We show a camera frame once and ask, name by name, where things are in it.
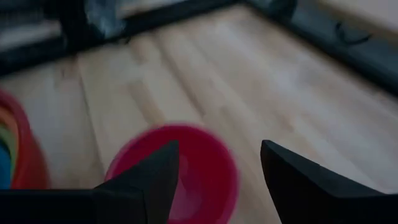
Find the orange plastic bowl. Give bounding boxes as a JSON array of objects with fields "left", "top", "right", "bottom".
[{"left": 0, "top": 106, "right": 20, "bottom": 135}]

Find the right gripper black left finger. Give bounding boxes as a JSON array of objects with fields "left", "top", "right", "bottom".
[{"left": 0, "top": 139, "right": 180, "bottom": 224}]

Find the black table frame rail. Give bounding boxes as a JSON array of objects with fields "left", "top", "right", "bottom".
[
  {"left": 247, "top": 0, "right": 398, "bottom": 96},
  {"left": 0, "top": 0, "right": 240, "bottom": 77}
]

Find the teal blue plastic bowl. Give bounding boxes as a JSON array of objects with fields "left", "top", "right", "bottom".
[{"left": 0, "top": 140, "right": 12, "bottom": 190}]

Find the small pink plastic bowl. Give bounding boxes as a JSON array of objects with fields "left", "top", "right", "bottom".
[{"left": 104, "top": 123, "right": 241, "bottom": 224}]

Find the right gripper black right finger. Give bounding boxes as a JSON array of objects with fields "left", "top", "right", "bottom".
[{"left": 260, "top": 139, "right": 398, "bottom": 224}]

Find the large red plastic bowl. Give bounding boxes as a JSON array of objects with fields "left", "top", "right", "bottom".
[{"left": 0, "top": 88, "right": 51, "bottom": 190}]

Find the black loose cable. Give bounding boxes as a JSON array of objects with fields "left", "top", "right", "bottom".
[{"left": 334, "top": 22, "right": 373, "bottom": 45}]

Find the olive green plastic bowl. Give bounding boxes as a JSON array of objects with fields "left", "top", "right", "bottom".
[{"left": 0, "top": 123, "right": 18, "bottom": 177}]

